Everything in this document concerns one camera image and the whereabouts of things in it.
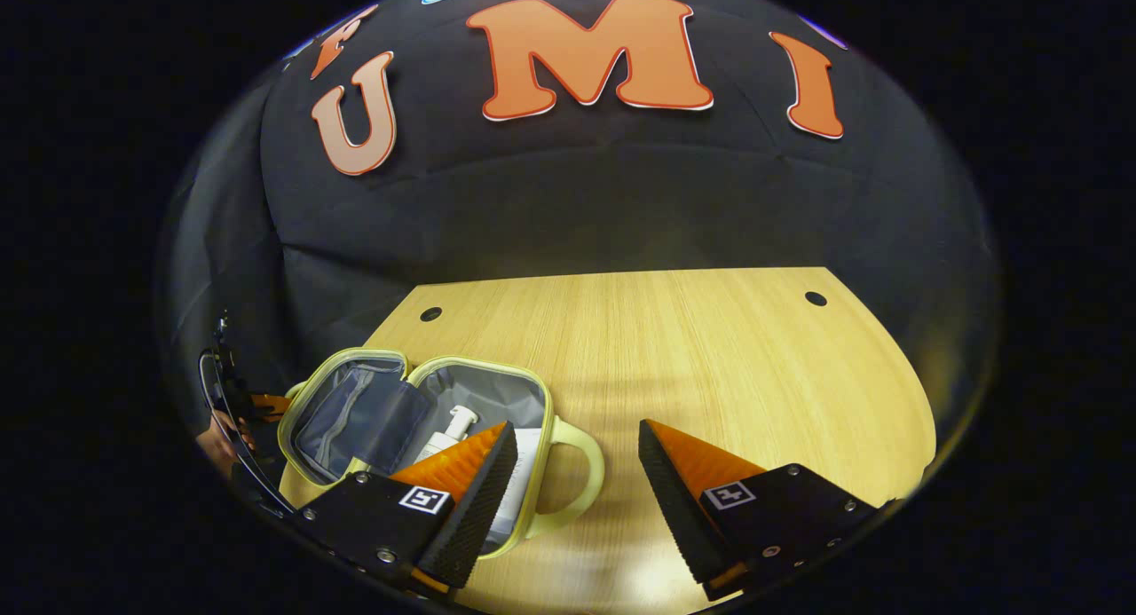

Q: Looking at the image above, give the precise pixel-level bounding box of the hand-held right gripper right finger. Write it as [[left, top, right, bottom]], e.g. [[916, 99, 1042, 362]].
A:
[[637, 418, 884, 603]]

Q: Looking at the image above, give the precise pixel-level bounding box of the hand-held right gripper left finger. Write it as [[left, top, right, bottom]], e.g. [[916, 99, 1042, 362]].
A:
[[297, 420, 520, 598]]

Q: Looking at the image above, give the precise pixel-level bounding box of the white pump bottle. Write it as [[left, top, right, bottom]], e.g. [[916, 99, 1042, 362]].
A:
[[413, 405, 480, 465]]

